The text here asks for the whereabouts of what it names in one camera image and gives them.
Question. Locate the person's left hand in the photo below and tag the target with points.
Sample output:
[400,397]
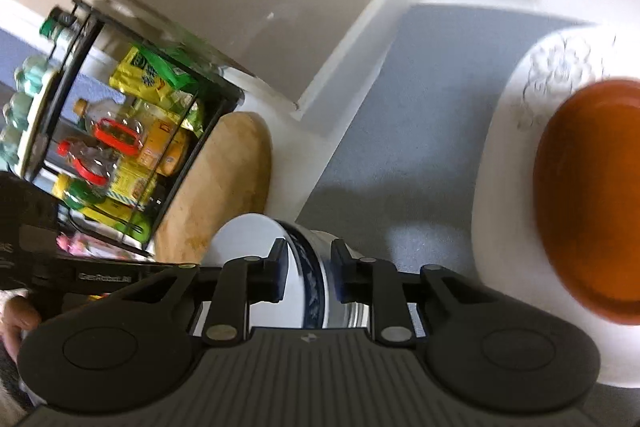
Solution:
[17,319]

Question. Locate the white square floral plate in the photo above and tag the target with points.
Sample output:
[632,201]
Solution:
[505,207]

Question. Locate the clear bottle with red cap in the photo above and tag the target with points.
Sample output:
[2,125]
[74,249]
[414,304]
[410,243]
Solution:
[85,162]

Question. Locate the yellow orange box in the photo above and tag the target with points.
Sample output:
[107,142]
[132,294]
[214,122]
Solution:
[165,147]

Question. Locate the yellow green packet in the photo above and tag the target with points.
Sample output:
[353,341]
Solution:
[145,77]

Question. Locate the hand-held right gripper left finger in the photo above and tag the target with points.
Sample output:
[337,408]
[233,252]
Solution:
[281,272]

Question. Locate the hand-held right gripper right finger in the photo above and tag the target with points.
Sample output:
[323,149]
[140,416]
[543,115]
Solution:
[344,277]

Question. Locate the green capped bottle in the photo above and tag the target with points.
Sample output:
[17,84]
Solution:
[55,24]

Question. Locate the round wooden cutting board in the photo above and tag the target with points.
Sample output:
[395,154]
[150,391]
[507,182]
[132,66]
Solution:
[225,187]

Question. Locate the yellow flat packet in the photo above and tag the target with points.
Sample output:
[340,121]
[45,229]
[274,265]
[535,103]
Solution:
[127,187]

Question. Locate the white bowl with blue rim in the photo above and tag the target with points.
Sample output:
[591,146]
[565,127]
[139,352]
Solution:
[307,267]

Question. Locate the orange-brown round plate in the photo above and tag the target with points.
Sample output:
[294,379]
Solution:
[595,202]

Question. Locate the grey counter mat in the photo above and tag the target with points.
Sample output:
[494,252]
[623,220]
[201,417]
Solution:
[400,132]

